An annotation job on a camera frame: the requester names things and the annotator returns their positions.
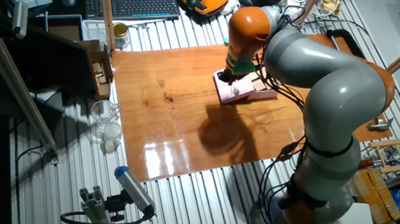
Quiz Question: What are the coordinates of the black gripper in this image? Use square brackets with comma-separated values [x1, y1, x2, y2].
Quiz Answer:
[215, 68, 246, 88]

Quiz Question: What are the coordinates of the pink ribboned casing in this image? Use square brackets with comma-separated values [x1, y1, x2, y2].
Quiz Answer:
[210, 71, 257, 109]

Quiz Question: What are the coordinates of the white gift box tray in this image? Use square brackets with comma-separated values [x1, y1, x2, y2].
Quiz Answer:
[245, 65, 282, 103]

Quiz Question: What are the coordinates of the small gold box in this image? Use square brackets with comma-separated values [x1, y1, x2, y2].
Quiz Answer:
[318, 0, 343, 17]

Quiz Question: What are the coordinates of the yellow cardboard box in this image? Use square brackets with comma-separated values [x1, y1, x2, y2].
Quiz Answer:
[346, 166, 400, 224]

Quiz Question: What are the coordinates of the pale wooden block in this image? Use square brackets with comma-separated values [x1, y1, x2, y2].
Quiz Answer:
[251, 78, 268, 93]
[248, 70, 263, 82]

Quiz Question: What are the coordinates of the glossy wooden board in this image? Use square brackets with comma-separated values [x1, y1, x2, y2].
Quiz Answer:
[96, 8, 400, 213]

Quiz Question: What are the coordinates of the glass jar with yellow lid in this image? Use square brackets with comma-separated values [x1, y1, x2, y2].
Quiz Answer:
[110, 21, 134, 51]

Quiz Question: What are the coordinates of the black computer keyboard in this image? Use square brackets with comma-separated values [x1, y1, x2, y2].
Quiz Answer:
[81, 0, 183, 31]

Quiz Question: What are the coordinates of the black bar clamp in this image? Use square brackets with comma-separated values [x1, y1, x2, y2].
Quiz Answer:
[323, 27, 370, 61]

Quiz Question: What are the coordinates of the clear glass beaker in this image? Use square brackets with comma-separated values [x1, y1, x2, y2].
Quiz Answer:
[87, 97, 122, 135]

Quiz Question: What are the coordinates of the small clear plastic cup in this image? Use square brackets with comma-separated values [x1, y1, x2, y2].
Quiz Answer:
[99, 120, 125, 155]

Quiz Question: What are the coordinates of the clear plastic container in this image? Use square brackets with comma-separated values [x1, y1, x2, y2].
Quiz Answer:
[80, 17, 113, 46]

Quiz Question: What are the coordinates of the small metal clamp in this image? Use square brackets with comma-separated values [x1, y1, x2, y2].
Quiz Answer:
[367, 114, 395, 134]

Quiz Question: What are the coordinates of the blue rimmed tray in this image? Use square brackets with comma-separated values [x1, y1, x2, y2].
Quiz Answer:
[27, 8, 87, 43]

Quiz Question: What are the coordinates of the small wooden rack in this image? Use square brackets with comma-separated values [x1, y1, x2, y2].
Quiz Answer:
[364, 135, 400, 176]

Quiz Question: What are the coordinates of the dark flat panel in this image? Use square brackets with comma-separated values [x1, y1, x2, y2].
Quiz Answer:
[0, 22, 98, 96]

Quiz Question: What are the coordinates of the slanted aluminium beam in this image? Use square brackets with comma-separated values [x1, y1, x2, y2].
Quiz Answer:
[0, 2, 77, 162]

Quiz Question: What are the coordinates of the green mounting bracket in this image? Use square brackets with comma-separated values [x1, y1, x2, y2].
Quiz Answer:
[230, 57, 257, 78]

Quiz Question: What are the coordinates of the black wrist cable bundle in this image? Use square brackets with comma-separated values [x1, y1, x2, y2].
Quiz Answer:
[248, 53, 313, 112]

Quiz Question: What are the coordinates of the silver depth camera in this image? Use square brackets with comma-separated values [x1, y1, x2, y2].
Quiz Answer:
[9, 0, 31, 41]
[109, 164, 162, 214]

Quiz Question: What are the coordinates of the aluminium profile camera stand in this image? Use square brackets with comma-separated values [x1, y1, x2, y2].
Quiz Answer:
[74, 183, 126, 224]

